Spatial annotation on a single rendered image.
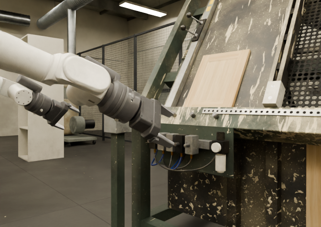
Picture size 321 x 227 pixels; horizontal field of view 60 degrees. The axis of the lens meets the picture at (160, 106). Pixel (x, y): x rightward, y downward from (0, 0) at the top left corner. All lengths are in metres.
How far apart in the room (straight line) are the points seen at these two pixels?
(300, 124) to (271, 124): 0.12
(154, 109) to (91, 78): 0.20
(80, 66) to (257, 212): 1.32
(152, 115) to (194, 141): 0.68
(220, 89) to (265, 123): 0.38
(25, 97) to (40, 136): 3.85
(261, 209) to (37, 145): 3.98
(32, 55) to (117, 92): 0.19
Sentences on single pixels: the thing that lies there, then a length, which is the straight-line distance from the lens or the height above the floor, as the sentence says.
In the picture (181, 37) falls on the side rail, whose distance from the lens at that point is 2.19.
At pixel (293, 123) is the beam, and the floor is 0.84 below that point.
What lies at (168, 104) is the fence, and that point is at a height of 0.92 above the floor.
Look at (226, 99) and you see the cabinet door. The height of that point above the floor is 0.95.
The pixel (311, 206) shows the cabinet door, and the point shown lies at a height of 0.44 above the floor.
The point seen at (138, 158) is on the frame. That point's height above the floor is 0.57.
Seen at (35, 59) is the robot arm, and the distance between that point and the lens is 0.63.
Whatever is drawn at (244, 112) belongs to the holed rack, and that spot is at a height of 0.88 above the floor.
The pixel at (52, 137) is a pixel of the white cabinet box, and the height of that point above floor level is 0.36.
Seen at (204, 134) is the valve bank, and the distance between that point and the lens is 1.44.
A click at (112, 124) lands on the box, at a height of 0.80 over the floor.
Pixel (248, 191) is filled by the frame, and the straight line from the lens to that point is 1.68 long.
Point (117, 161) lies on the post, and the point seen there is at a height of 0.58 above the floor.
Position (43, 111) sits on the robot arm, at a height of 0.89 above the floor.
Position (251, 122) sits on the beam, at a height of 0.84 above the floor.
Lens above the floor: 0.92
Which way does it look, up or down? level
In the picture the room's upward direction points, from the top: straight up
